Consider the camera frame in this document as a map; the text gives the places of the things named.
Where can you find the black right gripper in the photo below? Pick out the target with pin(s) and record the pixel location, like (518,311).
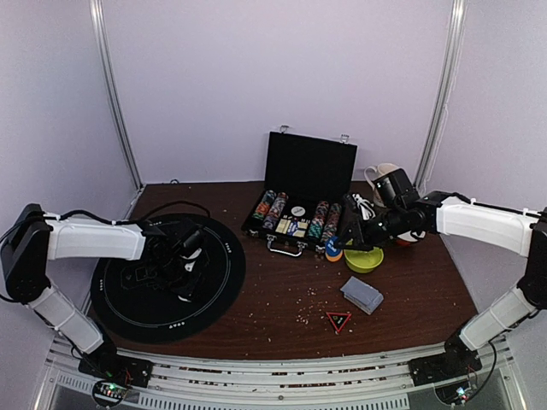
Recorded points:
(356,223)

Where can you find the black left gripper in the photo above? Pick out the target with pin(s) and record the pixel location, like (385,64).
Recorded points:
(189,283)

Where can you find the blue small blind button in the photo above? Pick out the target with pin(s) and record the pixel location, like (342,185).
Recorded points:
(331,246)

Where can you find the clear black round button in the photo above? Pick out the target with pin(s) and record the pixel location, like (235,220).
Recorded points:
(184,295)

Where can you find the black poker chip case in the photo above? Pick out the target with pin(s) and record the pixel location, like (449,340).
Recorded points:
(308,170)

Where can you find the orange round button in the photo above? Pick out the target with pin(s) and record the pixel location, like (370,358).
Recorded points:
(337,255)

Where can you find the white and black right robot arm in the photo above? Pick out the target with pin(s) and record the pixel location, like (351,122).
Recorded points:
(449,213)

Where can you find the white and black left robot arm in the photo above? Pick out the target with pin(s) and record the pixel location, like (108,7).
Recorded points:
(38,237)

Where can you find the blue texas holdem card deck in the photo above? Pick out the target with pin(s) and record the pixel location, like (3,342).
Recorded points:
(292,228)

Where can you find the yellow-green bowl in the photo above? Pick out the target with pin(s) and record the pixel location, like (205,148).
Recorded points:
(363,261)

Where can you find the round black poker mat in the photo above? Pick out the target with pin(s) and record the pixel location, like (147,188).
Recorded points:
(127,300)

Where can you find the right outer poker chip row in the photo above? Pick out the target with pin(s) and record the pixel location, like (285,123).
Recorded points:
(331,225)

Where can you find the white and orange bowl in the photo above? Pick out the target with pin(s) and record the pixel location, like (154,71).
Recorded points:
(409,238)

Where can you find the grey card deck box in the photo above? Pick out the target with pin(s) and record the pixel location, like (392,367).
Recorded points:
(362,295)

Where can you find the white dealer button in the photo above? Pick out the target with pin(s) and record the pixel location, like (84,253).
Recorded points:
(298,211)

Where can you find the cream patterned mug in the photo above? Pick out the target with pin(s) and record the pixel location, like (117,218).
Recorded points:
(372,173)

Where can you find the cream card deck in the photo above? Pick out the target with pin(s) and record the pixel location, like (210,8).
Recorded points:
(283,226)

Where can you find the red and black triangle card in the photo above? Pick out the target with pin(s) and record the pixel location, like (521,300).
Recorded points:
(338,320)

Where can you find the left inner poker chip row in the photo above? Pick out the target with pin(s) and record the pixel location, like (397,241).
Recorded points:
(275,211)

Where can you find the left outer poker chip row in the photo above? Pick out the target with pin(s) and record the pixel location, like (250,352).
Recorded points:
(264,205)

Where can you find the left green circuit board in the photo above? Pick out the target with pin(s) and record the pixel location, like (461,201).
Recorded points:
(108,394)

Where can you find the green circuit board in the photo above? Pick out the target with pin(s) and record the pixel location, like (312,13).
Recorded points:
(108,394)
(459,394)

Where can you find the right green circuit board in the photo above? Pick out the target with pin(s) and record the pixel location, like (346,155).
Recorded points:
(459,394)

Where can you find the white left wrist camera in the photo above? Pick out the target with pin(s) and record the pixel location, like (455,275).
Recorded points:
(190,261)

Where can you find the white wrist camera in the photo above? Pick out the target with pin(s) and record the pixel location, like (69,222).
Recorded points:
(364,207)
(190,261)

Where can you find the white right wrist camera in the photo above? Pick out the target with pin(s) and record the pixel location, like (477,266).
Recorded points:
(364,207)

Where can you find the aluminium front rail base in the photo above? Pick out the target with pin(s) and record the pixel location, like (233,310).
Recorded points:
(366,381)

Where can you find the left aluminium frame post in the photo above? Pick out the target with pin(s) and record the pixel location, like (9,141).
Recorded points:
(100,30)

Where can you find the aluminium frame post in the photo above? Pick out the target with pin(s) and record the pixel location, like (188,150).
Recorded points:
(100,30)
(446,83)

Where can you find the right aluminium frame post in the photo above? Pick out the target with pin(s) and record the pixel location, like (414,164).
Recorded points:
(446,83)

